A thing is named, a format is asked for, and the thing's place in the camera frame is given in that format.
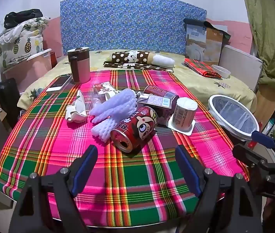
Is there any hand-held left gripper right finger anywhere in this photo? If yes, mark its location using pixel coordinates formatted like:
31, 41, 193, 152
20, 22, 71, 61
175, 144, 265, 233

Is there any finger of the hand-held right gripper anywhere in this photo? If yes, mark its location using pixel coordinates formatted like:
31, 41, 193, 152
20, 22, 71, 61
249, 130, 275, 154
232, 144, 275, 175

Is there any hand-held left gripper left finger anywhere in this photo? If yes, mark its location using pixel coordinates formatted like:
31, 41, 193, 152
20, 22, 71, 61
9, 144, 99, 233

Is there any clear plastic bin liner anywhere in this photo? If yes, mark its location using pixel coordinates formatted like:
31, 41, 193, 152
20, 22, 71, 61
212, 97, 257, 134

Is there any white round trash bin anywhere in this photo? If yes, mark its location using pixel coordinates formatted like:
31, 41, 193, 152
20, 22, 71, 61
208, 94, 260, 141

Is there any white yogurt cup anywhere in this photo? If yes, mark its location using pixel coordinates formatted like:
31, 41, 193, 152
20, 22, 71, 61
166, 97, 199, 135

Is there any red cartoon drink can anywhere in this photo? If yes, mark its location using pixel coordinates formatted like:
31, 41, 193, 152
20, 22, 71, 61
110, 106, 159, 153

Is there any white foam net sleeve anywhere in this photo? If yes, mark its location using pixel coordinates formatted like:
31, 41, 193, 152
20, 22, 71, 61
89, 89, 138, 143

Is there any clear plastic wrapper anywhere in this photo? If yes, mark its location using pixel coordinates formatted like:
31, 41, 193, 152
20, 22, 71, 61
91, 92, 106, 110

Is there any grey maroon drink carton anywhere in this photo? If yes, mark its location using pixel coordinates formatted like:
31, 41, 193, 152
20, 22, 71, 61
137, 94, 177, 127

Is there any printed red white snack wrapper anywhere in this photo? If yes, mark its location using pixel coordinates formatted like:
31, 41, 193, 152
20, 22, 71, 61
93, 82, 118, 100

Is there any maroon drink can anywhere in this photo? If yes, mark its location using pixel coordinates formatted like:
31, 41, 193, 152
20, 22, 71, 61
144, 85, 180, 110

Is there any white bottle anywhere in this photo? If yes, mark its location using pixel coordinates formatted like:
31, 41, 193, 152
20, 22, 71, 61
264, 118, 275, 133

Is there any pink green plaid tablecloth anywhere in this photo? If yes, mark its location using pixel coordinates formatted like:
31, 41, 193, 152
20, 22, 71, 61
0, 69, 250, 227

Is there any wooden cabinet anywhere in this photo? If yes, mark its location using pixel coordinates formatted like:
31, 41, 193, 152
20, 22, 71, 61
257, 85, 275, 127

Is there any white folding board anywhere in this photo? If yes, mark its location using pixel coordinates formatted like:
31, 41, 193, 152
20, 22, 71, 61
219, 45, 264, 91

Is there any white plastic bowl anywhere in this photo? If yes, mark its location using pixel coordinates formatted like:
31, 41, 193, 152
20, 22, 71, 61
211, 64, 231, 79

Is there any yellow pineapple print bed sheet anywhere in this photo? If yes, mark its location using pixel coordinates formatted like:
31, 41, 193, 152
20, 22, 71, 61
17, 50, 257, 113

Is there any white smartphone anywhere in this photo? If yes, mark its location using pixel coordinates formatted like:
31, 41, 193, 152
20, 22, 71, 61
46, 75, 73, 93

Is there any folded red plaid cloth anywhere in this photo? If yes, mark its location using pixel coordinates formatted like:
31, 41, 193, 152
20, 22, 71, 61
184, 58, 222, 79

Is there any pink brown tumbler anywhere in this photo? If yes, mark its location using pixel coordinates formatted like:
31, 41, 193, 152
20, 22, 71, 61
67, 47, 91, 84

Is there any green curtain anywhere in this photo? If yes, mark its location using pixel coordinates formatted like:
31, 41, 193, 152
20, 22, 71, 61
238, 0, 275, 85

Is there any folded brown polka dot blanket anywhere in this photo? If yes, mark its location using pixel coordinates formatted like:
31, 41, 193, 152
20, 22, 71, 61
103, 61, 174, 72

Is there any black backpack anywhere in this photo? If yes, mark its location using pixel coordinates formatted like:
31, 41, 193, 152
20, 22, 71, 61
0, 78, 21, 129

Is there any bedding package box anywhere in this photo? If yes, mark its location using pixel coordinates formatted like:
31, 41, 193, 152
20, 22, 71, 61
185, 24, 225, 66

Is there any rolled brown polka dot blanket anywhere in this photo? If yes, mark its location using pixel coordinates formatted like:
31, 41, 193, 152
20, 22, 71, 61
111, 50, 175, 68

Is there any pineapple print bedding bundle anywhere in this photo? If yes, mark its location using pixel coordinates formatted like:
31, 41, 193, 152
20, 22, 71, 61
0, 17, 50, 72

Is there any blue floral headboard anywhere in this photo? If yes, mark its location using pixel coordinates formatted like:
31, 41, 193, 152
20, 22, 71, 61
60, 0, 207, 54

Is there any black handbag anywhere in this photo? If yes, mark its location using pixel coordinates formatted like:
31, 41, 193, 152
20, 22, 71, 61
4, 9, 43, 29

